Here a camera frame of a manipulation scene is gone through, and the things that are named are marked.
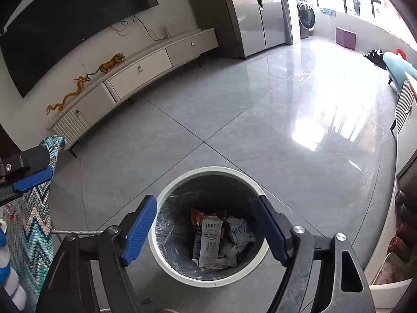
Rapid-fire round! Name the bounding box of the white milk carton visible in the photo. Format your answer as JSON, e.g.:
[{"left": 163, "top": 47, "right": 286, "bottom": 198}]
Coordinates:
[{"left": 192, "top": 215, "right": 224, "bottom": 270}]

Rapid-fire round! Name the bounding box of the white tissue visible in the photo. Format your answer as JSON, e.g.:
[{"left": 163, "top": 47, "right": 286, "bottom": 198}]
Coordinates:
[{"left": 216, "top": 217, "right": 256, "bottom": 269}]

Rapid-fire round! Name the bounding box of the red snack wrapper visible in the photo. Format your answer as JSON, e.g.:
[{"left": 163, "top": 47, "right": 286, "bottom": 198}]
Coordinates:
[{"left": 190, "top": 208, "right": 207, "bottom": 231}]

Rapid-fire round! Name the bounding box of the white round trash bin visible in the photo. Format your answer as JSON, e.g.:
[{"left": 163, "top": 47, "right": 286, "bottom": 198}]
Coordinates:
[{"left": 149, "top": 166, "right": 269, "bottom": 288}]

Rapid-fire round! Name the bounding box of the blue white gloved hand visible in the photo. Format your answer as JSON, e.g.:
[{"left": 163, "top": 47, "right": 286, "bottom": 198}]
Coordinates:
[{"left": 0, "top": 230, "right": 27, "bottom": 312}]

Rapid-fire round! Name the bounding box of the zigzag knitted table cloth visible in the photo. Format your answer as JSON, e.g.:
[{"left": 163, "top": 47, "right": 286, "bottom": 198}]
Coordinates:
[{"left": 1, "top": 135, "right": 66, "bottom": 312}]

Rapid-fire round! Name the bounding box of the golden dragon figurine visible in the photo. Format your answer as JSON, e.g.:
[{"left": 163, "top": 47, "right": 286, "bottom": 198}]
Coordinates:
[{"left": 46, "top": 76, "right": 90, "bottom": 115}]

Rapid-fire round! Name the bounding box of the golden tiger figurine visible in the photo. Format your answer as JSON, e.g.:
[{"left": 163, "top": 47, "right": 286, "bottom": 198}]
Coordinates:
[{"left": 90, "top": 53, "right": 125, "bottom": 75}]

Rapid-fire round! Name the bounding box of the white TV cabinet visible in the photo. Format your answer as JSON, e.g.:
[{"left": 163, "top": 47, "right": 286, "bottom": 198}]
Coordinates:
[{"left": 48, "top": 28, "right": 218, "bottom": 150}]

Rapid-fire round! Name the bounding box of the purple storage box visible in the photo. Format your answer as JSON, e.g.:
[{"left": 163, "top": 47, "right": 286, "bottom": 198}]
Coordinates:
[{"left": 335, "top": 27, "right": 356, "bottom": 50}]

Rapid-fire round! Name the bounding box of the washing machine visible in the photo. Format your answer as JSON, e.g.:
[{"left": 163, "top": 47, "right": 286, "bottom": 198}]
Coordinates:
[{"left": 296, "top": 0, "right": 316, "bottom": 39}]

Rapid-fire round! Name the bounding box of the black wall television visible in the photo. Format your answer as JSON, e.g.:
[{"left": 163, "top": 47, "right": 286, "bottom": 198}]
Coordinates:
[{"left": 1, "top": 0, "right": 158, "bottom": 97}]

